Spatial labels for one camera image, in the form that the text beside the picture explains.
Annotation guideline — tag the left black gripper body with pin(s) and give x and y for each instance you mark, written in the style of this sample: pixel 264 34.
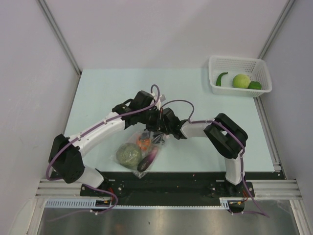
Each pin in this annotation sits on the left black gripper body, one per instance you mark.
pixel 153 117

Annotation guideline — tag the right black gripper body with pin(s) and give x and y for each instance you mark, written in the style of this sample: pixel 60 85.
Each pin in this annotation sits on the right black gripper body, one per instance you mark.
pixel 169 128

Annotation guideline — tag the clear zip top bag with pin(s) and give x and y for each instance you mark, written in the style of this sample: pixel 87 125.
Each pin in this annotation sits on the clear zip top bag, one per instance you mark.
pixel 157 139

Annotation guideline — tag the green fake chili pepper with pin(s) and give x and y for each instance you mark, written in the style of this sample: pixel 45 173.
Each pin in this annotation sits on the green fake chili pepper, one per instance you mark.
pixel 219 79

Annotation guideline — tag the pale green fake cabbage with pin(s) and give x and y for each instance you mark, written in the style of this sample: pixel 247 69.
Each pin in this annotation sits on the pale green fake cabbage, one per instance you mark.
pixel 241 81

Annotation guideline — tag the green fake bell pepper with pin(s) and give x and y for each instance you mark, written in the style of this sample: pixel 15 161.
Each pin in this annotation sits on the green fake bell pepper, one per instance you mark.
pixel 255 85

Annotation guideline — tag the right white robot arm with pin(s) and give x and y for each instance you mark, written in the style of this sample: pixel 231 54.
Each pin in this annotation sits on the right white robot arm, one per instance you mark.
pixel 228 138

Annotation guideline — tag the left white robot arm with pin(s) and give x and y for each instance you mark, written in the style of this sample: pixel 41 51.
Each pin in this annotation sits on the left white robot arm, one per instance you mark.
pixel 67 153

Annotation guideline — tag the orange fake pumpkin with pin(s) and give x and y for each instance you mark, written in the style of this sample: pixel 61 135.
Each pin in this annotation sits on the orange fake pumpkin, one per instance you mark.
pixel 143 143

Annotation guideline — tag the green netted fake melon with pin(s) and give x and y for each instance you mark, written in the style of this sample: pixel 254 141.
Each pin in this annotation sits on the green netted fake melon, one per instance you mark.
pixel 129 155

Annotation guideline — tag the purple fake eggplant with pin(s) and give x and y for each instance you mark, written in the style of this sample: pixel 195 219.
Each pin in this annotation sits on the purple fake eggplant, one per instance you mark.
pixel 147 160

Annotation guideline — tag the white plastic basket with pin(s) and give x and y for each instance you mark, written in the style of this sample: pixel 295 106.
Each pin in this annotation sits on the white plastic basket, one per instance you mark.
pixel 256 69

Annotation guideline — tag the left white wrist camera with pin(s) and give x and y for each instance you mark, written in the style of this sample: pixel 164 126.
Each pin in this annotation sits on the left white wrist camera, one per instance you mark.
pixel 162 98

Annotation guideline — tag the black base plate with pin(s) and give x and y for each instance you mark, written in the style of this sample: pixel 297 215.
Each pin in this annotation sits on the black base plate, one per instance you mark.
pixel 171 189

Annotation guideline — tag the aluminium frame rail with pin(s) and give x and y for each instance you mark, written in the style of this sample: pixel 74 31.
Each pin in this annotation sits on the aluminium frame rail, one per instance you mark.
pixel 57 189

